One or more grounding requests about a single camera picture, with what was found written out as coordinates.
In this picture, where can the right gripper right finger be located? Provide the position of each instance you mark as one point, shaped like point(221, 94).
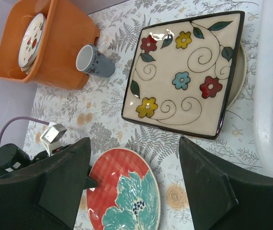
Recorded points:
point(223, 196)

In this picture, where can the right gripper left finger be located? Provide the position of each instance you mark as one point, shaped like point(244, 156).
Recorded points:
point(47, 194)

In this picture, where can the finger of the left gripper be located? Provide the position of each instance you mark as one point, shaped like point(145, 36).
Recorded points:
point(90, 183)

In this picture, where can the large red teal plate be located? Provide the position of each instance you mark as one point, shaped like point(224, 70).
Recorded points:
point(127, 195)

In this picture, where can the square floral plate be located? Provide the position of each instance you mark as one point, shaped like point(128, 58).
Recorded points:
point(182, 72)

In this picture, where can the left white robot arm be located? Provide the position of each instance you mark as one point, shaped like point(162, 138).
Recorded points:
point(13, 158)

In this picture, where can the orange plastic bin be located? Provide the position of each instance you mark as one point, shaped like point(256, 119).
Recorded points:
point(67, 30)

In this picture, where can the small grey white cup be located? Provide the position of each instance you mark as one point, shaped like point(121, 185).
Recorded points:
point(91, 61)

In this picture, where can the dark plate under square plate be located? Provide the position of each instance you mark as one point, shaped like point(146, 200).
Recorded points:
point(239, 76)

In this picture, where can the small cream plate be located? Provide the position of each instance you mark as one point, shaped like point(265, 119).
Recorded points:
point(28, 68)

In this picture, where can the round watermelon pattern plate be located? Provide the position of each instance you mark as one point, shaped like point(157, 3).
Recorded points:
point(31, 41)

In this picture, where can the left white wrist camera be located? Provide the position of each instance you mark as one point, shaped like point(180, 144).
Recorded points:
point(51, 137)

